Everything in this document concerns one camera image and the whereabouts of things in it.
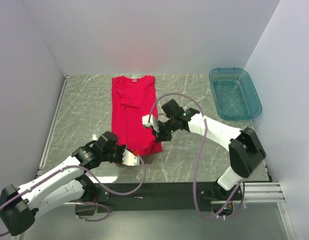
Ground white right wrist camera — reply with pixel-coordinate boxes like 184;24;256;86
142;114;159;132

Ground red t shirt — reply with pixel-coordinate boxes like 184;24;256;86
111;75;163;156

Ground teal plastic bin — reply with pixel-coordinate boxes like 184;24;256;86
208;67;263;121

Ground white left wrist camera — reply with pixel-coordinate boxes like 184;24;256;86
122;149;140;167

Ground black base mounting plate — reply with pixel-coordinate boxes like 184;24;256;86
78;181;236;212

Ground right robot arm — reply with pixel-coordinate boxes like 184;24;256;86
142;99;266;200

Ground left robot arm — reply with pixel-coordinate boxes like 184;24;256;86
0;131;134;236

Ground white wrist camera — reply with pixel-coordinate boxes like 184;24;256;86
122;149;140;167
142;114;159;132

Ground aluminium frame rail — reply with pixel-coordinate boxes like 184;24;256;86
61;181;287;205

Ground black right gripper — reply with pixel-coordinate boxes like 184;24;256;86
152;116;178;143

